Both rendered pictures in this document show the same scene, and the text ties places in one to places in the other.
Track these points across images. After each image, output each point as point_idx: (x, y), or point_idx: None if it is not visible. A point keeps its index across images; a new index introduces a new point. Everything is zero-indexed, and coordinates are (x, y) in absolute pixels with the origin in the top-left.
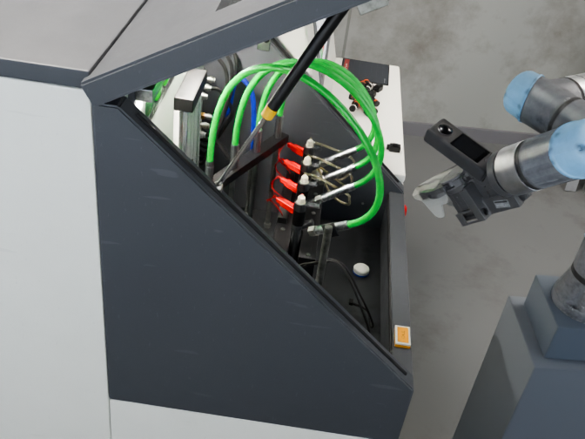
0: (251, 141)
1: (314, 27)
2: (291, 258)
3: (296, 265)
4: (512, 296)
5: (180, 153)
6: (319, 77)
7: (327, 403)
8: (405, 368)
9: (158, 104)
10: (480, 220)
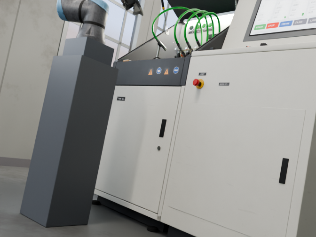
0: (164, 16)
1: (252, 13)
2: (150, 40)
3: (149, 41)
4: (117, 68)
5: (171, 26)
6: (244, 34)
7: None
8: (119, 59)
9: (199, 31)
10: (123, 5)
